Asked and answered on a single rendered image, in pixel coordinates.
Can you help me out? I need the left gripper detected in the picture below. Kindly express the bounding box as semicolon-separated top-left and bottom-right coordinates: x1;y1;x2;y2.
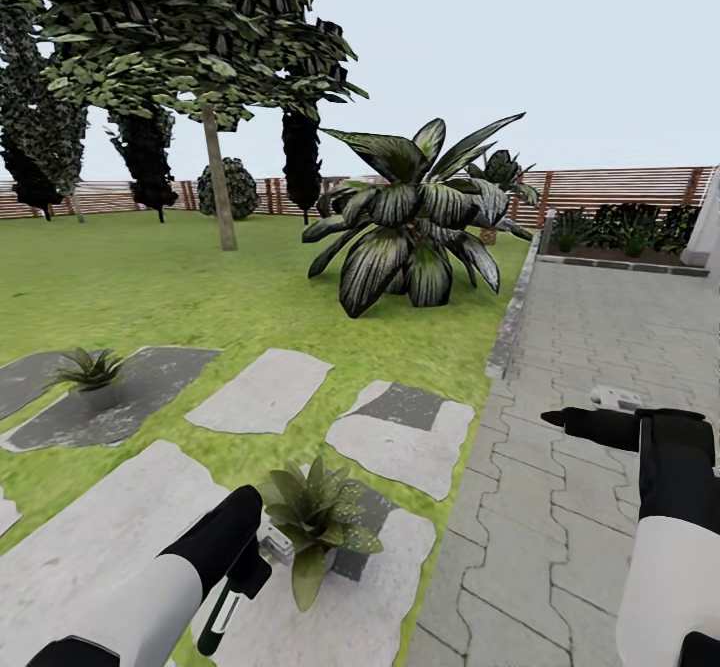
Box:
226;545;272;600

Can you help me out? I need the insectifuge atomizer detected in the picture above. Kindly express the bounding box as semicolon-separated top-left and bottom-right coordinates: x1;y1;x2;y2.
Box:
196;580;243;657

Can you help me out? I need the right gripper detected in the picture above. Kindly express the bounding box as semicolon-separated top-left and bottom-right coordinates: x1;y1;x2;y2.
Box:
541;408;622;448

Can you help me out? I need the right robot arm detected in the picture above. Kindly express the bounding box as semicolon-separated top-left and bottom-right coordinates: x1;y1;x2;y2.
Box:
541;386;720;667

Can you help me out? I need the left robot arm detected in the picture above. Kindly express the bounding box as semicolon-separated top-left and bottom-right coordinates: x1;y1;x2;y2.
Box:
22;485;295;667

